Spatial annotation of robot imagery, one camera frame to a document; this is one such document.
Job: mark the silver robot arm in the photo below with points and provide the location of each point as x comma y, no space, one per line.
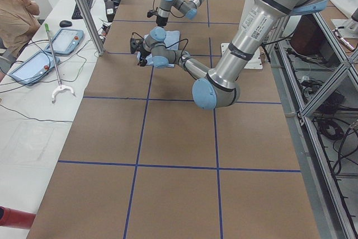
218,87
187,8

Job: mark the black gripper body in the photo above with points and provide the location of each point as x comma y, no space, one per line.
144,54
161,20

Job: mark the teach pendant tablet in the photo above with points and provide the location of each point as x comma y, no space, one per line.
33,69
65,41

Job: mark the far teach pendant tablet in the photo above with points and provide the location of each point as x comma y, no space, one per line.
65,41

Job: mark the reacher grabber stick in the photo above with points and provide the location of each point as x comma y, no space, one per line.
61,87

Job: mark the seated person beige shirt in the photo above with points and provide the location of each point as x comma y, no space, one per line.
18,24

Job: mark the aluminium frame post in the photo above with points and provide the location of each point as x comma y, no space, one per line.
90,25

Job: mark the near teach pendant tablet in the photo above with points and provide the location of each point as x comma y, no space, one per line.
33,69

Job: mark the aluminium frame rack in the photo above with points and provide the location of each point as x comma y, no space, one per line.
315,68

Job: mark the red cylinder object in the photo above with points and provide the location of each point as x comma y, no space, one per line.
16,219

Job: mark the black computer mouse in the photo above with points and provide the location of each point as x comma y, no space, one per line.
65,23

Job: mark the black power adapter box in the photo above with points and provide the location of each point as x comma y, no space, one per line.
110,10

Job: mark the light blue t-shirt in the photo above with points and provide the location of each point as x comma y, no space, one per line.
161,55

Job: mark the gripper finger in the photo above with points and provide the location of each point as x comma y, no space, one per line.
142,62

